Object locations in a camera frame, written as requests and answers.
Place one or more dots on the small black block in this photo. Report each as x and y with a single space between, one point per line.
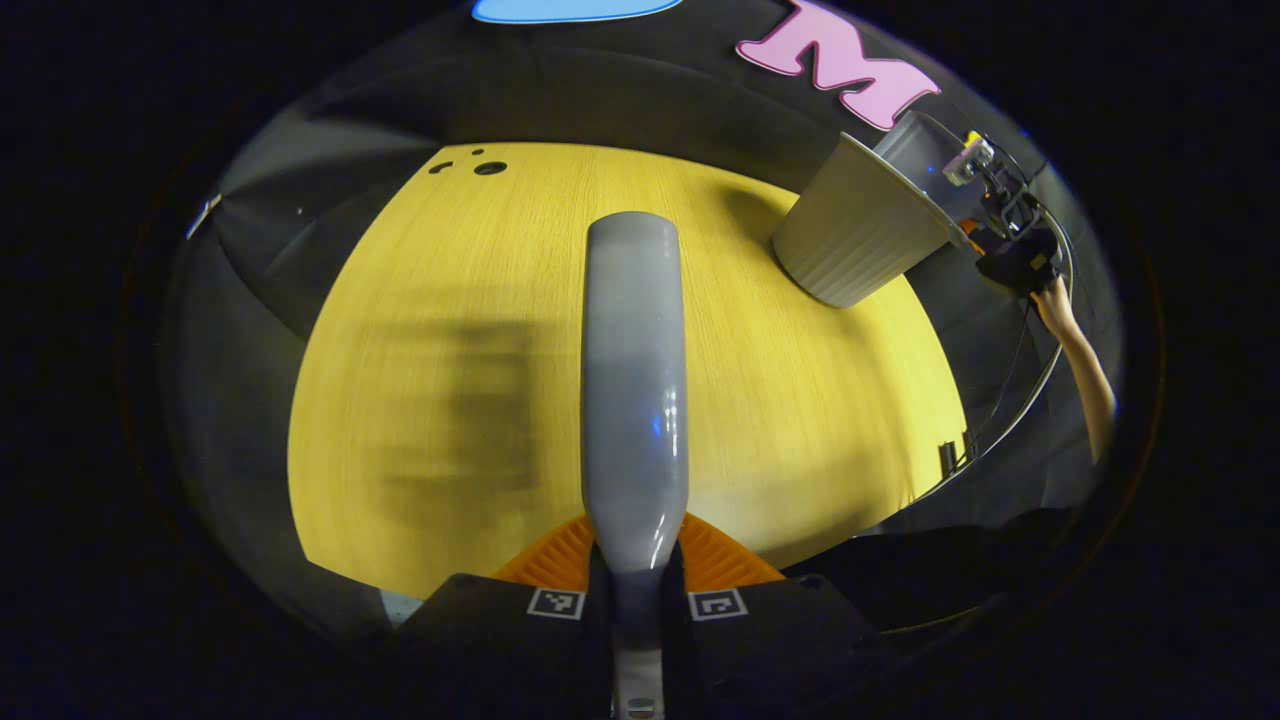
948 457

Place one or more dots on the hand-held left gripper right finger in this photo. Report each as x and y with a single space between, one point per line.
780 630

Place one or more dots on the grey plastic dustpan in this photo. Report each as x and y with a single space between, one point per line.
925 160

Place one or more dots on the white ribbed garbage bin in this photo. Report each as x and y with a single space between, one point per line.
850 235

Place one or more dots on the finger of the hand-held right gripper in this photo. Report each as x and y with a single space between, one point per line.
968 160

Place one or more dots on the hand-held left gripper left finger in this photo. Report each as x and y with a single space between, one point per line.
500 630

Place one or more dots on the small white label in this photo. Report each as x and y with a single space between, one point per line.
203 215

